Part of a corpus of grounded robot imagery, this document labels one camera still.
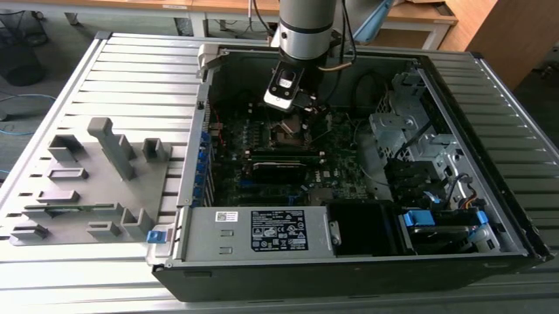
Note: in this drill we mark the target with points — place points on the silver CPU plate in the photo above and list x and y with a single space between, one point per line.
290 126

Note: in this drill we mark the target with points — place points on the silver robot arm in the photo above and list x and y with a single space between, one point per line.
306 32

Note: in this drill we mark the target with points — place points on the CPU socket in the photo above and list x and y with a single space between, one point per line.
279 144

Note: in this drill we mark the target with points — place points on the black RAM slot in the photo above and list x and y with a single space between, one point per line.
283 151

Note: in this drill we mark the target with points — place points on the pale blue teach pendant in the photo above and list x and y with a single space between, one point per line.
372 23

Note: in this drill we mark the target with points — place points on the metal drive cage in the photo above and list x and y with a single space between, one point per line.
389 131

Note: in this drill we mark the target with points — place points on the green motherboard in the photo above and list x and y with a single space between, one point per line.
345 163

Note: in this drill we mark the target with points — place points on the black graphics card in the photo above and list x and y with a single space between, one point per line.
279 173

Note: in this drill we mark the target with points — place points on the wooden desk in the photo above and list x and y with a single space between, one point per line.
420 16

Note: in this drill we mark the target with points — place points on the grey chipset heatsink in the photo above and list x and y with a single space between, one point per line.
322 197

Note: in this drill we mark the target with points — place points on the wooden cabinet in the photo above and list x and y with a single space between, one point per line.
516 32

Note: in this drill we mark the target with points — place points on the hard disk in blue carrier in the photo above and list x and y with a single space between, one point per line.
420 218

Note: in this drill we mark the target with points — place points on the grey parts rack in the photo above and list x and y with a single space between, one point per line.
145 183

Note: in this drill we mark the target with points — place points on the grey power supply unit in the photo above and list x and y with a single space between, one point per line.
206 235

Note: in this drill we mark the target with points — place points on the blue case latch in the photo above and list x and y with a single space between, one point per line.
158 237

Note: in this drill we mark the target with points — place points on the black PC case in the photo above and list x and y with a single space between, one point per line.
306 281

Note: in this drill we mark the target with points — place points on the black wastebasket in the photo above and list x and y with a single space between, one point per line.
25 68

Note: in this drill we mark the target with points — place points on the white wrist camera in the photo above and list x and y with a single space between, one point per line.
279 98

